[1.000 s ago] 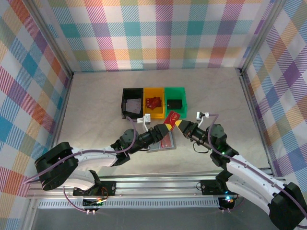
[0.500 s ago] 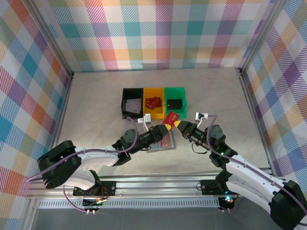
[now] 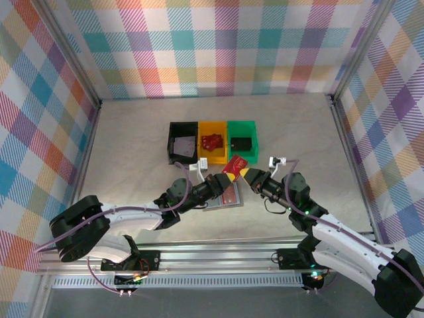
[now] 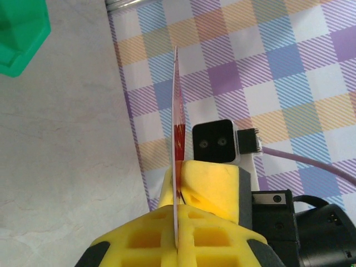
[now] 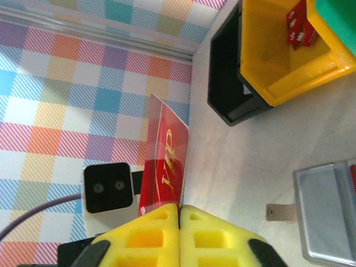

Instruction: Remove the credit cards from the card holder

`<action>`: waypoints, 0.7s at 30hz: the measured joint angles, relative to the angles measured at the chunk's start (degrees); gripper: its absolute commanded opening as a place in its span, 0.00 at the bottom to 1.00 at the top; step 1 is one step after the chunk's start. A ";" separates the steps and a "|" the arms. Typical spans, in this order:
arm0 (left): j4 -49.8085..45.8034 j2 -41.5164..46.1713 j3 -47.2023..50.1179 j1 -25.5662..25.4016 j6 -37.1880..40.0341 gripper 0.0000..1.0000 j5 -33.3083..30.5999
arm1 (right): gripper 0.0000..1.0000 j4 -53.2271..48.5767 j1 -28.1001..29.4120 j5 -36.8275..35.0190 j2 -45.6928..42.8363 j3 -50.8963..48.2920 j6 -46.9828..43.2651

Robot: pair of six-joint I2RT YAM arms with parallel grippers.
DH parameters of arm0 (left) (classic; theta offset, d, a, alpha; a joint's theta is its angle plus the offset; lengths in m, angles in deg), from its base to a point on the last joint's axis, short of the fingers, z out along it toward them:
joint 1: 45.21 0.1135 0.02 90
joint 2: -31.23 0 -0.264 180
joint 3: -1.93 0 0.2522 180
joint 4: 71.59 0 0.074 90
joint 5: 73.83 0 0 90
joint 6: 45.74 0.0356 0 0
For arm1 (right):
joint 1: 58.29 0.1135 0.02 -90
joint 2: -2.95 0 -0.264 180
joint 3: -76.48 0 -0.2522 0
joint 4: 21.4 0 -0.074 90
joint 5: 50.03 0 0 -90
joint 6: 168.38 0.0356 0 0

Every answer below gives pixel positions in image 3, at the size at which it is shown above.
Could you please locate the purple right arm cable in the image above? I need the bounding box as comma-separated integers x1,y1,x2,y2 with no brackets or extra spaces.
285,158,424,295

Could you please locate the pile of red cards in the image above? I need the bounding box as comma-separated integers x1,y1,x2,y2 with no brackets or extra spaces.
199,132,224,152

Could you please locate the silver grey card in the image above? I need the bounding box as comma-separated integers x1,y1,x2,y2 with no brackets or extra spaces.
173,134,195,157

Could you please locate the slanted aluminium bar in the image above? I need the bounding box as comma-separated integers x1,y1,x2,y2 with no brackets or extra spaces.
29,274,54,318

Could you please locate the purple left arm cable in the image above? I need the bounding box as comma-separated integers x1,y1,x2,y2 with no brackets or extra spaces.
34,161,195,295

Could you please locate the small controller circuit board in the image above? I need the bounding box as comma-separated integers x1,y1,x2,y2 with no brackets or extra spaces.
113,272,146,288
301,270,327,290

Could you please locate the yellow plastic bin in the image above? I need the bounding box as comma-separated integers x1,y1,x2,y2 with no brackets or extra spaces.
197,121,229,166

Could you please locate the thin black wire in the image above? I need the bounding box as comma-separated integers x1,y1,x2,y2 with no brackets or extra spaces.
264,195,293,217

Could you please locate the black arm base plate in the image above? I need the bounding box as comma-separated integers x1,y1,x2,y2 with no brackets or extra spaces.
276,248,315,271
100,250,162,273

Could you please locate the aluminium frame post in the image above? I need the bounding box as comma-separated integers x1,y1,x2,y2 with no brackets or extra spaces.
38,0,103,110
329,0,400,105

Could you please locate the black VIP card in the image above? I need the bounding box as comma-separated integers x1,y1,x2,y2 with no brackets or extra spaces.
230,136,254,152

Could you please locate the green plastic bin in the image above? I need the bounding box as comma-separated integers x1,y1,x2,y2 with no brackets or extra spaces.
227,119,259,165

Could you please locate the red VIP card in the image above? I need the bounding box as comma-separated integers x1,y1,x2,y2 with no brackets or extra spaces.
220,152,248,182
222,184,240,205

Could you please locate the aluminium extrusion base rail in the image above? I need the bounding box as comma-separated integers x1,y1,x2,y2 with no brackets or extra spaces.
35,228,403,276

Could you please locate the black plastic bin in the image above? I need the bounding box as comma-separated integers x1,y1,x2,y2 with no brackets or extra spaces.
167,121,199,166

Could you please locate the grey leather card holder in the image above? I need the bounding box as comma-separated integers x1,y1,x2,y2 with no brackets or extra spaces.
201,183,245,213

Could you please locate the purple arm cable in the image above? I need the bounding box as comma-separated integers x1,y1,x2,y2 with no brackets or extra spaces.
34,161,195,295
285,158,424,295

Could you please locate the aluminium side rail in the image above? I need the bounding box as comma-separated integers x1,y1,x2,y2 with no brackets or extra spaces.
64,101,103,248
327,94,382,244

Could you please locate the white slotted cable duct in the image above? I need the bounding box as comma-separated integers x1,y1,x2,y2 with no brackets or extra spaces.
49,276,307,290

